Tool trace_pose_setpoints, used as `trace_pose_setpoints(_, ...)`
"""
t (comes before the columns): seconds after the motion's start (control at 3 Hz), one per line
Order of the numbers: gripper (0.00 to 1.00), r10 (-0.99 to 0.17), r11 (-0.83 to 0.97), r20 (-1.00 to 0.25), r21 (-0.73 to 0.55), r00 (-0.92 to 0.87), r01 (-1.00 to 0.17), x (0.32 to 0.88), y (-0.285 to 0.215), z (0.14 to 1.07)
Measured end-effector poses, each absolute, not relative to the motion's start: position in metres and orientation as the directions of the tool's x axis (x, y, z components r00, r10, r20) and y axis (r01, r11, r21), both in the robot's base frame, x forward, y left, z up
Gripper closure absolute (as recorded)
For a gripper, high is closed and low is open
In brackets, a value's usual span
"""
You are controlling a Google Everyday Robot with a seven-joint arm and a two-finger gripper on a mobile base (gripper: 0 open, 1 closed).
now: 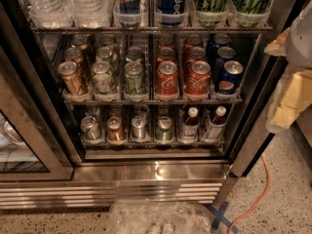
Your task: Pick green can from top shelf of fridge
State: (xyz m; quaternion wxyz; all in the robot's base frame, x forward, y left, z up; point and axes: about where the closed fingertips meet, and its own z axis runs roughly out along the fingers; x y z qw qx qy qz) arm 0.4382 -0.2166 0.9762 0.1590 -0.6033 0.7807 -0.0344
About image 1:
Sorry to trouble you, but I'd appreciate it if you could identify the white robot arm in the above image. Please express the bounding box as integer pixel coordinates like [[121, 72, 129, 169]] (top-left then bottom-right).
[[264, 1, 312, 134]]

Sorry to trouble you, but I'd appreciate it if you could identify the blue pepsi can front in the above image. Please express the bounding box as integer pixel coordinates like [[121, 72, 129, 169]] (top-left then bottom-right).
[[214, 60, 244, 95]]

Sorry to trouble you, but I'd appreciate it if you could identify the blue pepsi can middle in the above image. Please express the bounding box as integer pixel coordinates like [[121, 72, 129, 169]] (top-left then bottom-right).
[[212, 46, 235, 82]]

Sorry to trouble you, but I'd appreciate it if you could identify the blue pepsi can back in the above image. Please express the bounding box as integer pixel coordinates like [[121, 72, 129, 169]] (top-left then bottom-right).
[[206, 33, 232, 66]]

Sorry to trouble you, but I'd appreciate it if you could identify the red coke can front right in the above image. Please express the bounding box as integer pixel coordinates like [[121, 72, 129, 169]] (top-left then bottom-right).
[[185, 60, 211, 96]]

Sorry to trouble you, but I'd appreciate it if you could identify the red coke can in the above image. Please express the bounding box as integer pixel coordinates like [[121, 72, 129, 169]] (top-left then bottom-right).
[[183, 47, 206, 69], [183, 34, 204, 51], [157, 34, 176, 49], [185, 60, 211, 96], [156, 61, 178, 96], [156, 47, 176, 64]]

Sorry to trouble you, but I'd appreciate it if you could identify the red coke can middle right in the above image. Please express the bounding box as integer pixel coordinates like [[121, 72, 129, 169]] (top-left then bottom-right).
[[183, 47, 206, 69]]

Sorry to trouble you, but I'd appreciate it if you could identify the red coke can back right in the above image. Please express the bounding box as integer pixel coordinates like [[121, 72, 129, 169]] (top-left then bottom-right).
[[183, 34, 204, 51]]

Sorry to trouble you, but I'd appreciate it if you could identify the red coke can front left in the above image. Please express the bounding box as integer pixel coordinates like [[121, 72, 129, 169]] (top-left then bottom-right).
[[156, 61, 178, 96]]

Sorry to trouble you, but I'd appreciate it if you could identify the red coke can middle left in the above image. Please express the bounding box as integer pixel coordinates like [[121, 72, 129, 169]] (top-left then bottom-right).
[[156, 47, 176, 64]]

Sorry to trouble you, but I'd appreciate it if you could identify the red coke can back left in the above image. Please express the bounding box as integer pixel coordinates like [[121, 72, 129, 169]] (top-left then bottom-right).
[[157, 34, 176, 49]]

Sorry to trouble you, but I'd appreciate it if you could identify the tall blue pepsi can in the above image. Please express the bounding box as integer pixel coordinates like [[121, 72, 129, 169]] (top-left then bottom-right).
[[157, 0, 186, 26]]

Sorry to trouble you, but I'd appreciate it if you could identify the silver can bottom shelf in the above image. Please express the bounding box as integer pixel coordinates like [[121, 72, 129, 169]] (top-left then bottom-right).
[[132, 115, 146, 140]]

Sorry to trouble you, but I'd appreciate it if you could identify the gold can bottom shelf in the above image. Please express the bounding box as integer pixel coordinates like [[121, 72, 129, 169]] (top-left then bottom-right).
[[107, 116, 126, 141]]

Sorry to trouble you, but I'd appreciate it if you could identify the stainless steel fridge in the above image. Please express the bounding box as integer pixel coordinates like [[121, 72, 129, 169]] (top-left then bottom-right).
[[0, 0, 308, 210]]

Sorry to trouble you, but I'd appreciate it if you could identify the red bull can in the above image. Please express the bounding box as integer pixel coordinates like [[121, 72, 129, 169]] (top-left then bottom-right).
[[118, 0, 139, 28]]

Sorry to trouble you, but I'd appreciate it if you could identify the white green can front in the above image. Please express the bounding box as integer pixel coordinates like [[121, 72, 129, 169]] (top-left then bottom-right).
[[92, 61, 116, 95]]

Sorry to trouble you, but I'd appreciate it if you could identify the white green can middle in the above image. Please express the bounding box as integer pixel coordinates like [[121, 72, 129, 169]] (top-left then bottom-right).
[[96, 46, 119, 76]]

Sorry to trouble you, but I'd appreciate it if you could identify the white green can back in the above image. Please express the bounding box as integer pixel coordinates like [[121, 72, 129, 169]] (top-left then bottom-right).
[[98, 35, 120, 54]]

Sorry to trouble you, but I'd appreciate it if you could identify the white green can bottom shelf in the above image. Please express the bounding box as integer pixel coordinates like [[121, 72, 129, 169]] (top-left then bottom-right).
[[81, 116, 101, 140]]

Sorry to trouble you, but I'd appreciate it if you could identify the gold can back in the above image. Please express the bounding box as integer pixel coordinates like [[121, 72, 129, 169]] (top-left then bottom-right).
[[71, 34, 94, 64]]

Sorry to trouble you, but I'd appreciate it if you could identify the gold can middle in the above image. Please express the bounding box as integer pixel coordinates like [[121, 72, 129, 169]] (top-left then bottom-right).
[[63, 47, 91, 84]]

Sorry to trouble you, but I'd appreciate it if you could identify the gold can front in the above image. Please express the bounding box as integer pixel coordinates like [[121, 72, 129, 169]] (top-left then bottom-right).
[[58, 61, 88, 96]]

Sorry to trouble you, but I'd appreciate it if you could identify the glass fridge door left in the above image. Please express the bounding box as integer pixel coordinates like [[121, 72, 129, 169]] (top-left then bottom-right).
[[0, 49, 73, 182]]

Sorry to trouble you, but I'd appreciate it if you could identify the brown bottle white cap right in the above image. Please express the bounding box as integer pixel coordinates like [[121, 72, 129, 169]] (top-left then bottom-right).
[[204, 106, 226, 139]]

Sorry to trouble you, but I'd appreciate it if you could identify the brown bottle white cap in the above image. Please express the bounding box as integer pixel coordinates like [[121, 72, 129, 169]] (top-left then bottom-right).
[[179, 107, 200, 141], [204, 106, 226, 139]]

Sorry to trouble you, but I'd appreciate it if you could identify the brown bottle white cap left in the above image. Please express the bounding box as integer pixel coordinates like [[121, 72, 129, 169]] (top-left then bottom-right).
[[179, 107, 200, 141]]

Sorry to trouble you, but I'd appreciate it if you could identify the blue tape cross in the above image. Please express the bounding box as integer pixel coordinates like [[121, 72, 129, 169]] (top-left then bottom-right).
[[206, 202, 231, 234]]

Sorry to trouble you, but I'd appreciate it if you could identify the clear plastic bin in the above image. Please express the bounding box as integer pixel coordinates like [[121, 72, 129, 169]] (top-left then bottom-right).
[[107, 202, 212, 234]]

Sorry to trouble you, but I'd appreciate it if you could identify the clear water bottle right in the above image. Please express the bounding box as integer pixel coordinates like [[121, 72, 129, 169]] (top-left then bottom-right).
[[73, 0, 114, 28]]

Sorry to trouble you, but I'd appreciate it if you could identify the clear water bottle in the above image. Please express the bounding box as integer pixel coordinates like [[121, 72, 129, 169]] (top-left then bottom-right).
[[28, 0, 71, 28], [73, 0, 114, 28]]

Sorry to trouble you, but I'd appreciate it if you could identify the clear water bottle left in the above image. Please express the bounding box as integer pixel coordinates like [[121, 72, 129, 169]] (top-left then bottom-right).
[[28, 0, 71, 28]]

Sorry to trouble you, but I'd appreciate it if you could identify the orange cable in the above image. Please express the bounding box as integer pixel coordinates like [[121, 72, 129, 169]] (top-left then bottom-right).
[[226, 154, 271, 234]]

